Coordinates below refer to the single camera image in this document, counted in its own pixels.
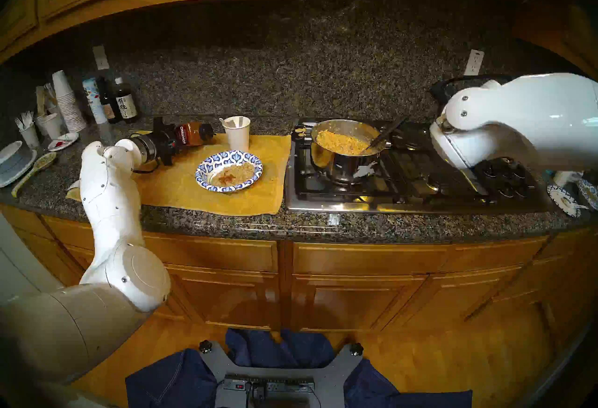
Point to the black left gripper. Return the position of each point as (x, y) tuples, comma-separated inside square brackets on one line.
[(159, 141)]

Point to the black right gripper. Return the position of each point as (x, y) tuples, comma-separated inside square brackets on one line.
[(439, 93)]

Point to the ground cinnamon jar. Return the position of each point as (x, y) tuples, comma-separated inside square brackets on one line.
[(196, 133)]

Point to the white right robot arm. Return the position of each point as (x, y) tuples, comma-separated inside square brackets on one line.
[(528, 122)]

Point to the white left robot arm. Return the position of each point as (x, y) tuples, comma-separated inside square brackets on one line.
[(107, 225)]

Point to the blue patterned paper bowl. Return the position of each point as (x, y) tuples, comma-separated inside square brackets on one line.
[(205, 169)]

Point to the scooped oatmeal portion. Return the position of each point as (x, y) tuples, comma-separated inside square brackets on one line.
[(233, 174)]

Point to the oatmeal in saucepan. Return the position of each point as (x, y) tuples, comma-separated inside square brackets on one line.
[(343, 141)]

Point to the wooden spoon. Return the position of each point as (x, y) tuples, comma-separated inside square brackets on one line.
[(42, 162)]

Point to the blue patterned bowl with food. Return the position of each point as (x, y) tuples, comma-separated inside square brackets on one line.
[(588, 192)]

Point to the yellow terry towel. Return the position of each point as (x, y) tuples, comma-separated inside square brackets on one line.
[(187, 192)]

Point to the soy sauce bottle white cap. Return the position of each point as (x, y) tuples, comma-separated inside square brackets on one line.
[(127, 106)]

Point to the white paper cup with spoons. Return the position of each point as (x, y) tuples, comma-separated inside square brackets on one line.
[(238, 138)]

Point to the dark oil bottle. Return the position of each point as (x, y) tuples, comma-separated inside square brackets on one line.
[(110, 108)]

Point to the white salt canister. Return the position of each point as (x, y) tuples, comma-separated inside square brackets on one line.
[(96, 106)]

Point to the stainless gas cooktop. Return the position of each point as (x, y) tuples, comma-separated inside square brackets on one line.
[(420, 187)]

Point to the stack of white paper cups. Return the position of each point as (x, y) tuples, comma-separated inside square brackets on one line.
[(70, 108)]

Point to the small white plate red stain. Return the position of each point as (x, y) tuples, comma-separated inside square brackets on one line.
[(64, 141)]

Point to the stainless steel saucepan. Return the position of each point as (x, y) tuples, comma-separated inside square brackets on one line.
[(341, 169)]

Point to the white paper cup with sticks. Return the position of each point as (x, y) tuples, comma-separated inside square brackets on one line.
[(39, 124), (51, 127)]

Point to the dark wooden corner cabinet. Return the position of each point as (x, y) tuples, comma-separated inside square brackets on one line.
[(551, 33)]

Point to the bundle of wooden stir sticks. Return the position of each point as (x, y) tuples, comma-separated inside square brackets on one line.
[(50, 92)]

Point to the flat wooden cutlery pack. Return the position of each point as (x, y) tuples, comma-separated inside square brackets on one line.
[(40, 99)]

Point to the white paper cup with forks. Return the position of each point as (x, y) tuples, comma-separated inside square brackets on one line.
[(30, 137)]

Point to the white plastic fork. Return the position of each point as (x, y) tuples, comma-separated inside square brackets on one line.
[(19, 123), (30, 118), (25, 119)]

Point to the large white plate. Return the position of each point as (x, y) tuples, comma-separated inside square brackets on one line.
[(29, 166)]

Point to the blue patterned paper plate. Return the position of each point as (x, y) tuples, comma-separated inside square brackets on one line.
[(560, 200)]

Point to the grey stack of paper plates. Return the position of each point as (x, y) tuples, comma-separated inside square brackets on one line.
[(11, 157)]

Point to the wooden lower cabinets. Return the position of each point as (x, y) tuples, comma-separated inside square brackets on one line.
[(327, 281)]

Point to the dark blue denim cloth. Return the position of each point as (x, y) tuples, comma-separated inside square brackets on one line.
[(177, 383)]

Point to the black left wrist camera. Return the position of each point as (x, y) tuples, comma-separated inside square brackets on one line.
[(167, 159)]

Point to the white wall outlet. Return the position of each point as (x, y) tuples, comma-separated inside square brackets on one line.
[(474, 62), (101, 56)]

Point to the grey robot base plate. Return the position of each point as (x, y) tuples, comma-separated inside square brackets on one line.
[(336, 374)]

